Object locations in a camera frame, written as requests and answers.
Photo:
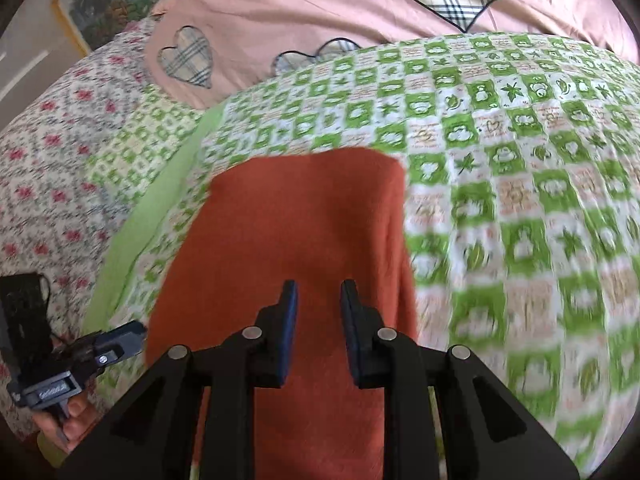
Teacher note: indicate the green checked pillow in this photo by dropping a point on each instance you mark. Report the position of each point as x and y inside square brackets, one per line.
[135, 155]

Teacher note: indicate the person's left hand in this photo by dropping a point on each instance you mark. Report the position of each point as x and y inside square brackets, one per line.
[77, 425]

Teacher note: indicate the orange knitted sweater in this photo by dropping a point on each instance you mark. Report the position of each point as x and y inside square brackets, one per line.
[300, 220]

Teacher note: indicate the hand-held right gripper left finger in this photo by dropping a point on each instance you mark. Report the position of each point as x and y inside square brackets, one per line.
[287, 330]

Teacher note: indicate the framed landscape painting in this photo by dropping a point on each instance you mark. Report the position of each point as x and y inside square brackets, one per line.
[110, 0]

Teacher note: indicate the pink quilt with plaid hearts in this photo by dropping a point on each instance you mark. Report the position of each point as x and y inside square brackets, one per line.
[300, 5]

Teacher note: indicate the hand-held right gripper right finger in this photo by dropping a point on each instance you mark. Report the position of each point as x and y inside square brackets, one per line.
[352, 330]

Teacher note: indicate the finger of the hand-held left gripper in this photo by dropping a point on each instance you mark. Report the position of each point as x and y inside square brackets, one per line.
[125, 340]

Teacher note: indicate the floral bed sheet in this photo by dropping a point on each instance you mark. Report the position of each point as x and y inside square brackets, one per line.
[45, 170]

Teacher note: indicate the green checked blanket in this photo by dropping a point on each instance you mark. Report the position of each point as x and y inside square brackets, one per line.
[500, 185]

